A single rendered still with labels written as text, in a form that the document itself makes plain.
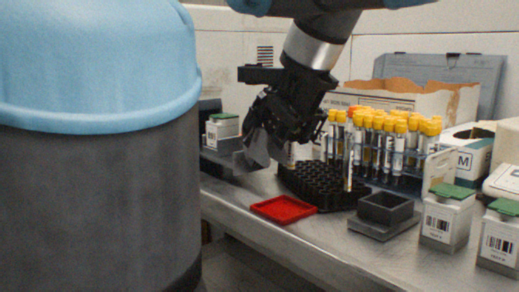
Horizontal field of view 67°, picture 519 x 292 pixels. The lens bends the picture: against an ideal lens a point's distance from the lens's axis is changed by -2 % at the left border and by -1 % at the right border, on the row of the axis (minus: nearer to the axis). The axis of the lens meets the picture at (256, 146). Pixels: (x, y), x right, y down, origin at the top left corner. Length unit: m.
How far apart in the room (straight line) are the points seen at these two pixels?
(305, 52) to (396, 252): 0.26
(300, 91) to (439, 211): 0.23
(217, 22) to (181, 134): 0.61
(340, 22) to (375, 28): 0.71
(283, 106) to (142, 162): 0.40
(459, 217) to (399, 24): 0.75
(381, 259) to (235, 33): 0.51
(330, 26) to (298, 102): 0.11
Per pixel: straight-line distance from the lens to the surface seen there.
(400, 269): 0.46
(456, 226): 0.49
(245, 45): 0.81
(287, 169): 0.66
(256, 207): 0.56
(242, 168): 0.66
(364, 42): 1.22
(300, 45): 0.51
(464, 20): 1.09
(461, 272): 0.48
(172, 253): 0.18
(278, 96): 0.56
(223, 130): 0.69
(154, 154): 0.16
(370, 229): 0.51
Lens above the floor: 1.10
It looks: 14 degrees down
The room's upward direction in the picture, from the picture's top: straight up
